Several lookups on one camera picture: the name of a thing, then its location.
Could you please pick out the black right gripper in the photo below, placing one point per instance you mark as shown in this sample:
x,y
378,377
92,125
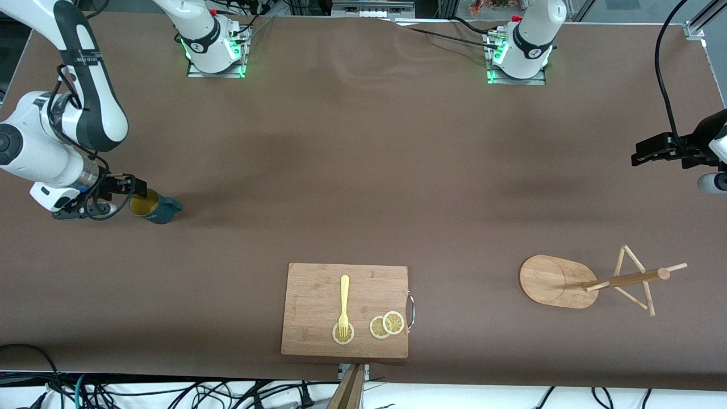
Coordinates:
x,y
111,185

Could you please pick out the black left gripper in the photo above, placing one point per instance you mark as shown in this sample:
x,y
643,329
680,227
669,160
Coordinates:
x,y
699,143

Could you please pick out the teal ribbed cup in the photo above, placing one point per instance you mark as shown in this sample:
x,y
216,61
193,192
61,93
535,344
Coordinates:
x,y
162,213

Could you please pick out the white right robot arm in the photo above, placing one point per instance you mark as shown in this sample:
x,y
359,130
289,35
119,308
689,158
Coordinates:
x,y
93,108

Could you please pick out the wooden cup rack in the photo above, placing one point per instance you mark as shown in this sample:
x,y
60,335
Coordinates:
x,y
548,281

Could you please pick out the aluminium corner profile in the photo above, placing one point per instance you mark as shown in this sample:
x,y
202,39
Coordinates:
x,y
696,28

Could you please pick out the bamboo cutting board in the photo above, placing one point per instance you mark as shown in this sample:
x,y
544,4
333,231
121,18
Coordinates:
x,y
312,295

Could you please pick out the yellow plastic fork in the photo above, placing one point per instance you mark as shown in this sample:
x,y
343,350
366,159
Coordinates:
x,y
344,295

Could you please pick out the orange red object pile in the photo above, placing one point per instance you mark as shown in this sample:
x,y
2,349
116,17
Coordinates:
x,y
483,7

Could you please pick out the lemon slice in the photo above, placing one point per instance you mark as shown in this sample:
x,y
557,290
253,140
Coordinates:
x,y
350,336
376,328
393,322

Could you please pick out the brown table cover sheet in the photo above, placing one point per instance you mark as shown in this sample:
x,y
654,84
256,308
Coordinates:
x,y
397,170

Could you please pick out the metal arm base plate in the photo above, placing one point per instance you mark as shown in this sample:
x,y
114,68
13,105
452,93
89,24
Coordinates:
x,y
517,81
216,74

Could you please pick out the metal clamp bracket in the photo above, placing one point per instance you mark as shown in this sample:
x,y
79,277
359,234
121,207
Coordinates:
x,y
366,370

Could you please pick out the grey metal frame rail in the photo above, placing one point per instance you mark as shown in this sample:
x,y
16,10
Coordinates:
x,y
372,8

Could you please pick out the wooden post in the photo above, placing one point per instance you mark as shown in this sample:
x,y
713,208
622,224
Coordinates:
x,y
349,395

